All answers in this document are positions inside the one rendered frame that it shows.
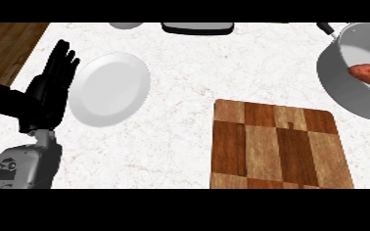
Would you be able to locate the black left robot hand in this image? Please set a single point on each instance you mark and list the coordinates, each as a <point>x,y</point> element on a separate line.
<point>48,88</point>

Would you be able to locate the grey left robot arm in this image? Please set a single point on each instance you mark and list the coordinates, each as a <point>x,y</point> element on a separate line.
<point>27,163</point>

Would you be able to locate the wooden checkered cutting board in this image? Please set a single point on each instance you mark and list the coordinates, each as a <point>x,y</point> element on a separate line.
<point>278,147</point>

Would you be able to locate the grey metal pot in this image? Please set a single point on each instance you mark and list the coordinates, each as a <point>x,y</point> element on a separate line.
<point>344,78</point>

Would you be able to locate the orange sweet potato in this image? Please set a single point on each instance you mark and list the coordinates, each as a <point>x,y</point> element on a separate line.
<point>362,71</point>

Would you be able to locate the white oval plate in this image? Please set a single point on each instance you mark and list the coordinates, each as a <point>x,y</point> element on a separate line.
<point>110,88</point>

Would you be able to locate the grey round object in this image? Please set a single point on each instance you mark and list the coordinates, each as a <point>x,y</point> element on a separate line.
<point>126,25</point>

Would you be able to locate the black and grey appliance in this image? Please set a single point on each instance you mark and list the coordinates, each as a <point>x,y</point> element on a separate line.
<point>198,28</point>

